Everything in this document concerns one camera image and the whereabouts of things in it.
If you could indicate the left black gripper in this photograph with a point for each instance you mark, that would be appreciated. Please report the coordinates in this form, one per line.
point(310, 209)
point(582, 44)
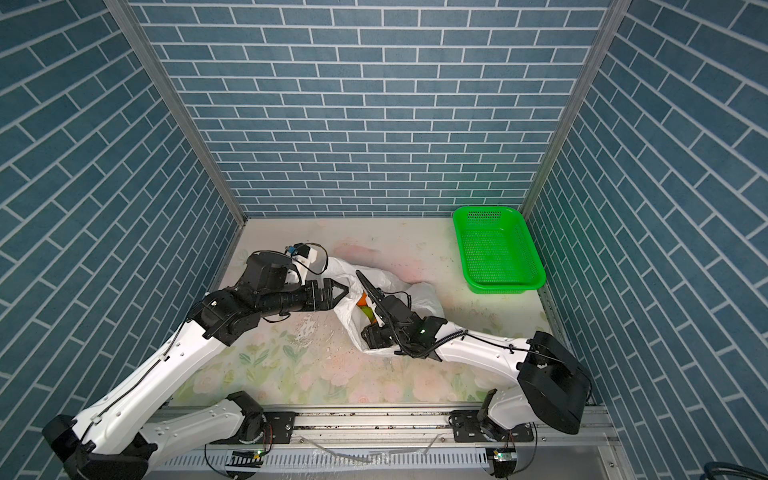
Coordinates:
point(327, 302)

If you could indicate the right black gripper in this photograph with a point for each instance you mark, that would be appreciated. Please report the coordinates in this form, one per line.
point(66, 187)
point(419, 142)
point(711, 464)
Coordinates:
point(372, 336)

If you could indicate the white plastic bag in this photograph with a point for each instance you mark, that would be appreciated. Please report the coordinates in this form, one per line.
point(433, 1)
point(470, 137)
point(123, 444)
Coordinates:
point(424, 300)

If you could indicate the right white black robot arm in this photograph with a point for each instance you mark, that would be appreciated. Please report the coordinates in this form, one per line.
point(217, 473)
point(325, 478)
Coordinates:
point(550, 385)

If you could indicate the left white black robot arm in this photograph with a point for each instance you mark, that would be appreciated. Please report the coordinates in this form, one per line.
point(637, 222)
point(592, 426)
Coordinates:
point(114, 439)

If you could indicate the green pear fruit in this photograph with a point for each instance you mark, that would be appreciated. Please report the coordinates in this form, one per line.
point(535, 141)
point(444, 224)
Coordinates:
point(368, 312)

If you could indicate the green plastic basket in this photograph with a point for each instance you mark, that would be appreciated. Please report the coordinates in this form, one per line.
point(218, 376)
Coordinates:
point(497, 252)

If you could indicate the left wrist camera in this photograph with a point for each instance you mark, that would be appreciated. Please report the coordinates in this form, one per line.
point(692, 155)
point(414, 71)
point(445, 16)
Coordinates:
point(300, 255)

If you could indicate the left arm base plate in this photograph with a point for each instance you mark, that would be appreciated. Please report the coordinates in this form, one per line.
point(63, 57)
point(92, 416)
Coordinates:
point(267, 428)

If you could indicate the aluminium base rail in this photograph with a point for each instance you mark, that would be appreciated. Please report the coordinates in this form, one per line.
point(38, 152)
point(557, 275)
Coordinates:
point(381, 442)

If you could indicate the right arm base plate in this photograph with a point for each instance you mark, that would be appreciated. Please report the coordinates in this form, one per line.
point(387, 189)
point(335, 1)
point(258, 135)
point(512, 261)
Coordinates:
point(468, 427)

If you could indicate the left corner aluminium post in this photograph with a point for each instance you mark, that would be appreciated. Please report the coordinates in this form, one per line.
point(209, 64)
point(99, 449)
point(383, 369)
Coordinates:
point(130, 27)

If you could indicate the corner aluminium post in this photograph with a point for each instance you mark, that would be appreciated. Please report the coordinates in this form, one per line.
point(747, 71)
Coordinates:
point(594, 59)
point(130, 27)

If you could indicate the right corner aluminium post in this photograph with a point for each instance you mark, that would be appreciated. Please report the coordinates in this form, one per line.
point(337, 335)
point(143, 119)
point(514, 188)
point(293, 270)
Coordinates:
point(594, 59)

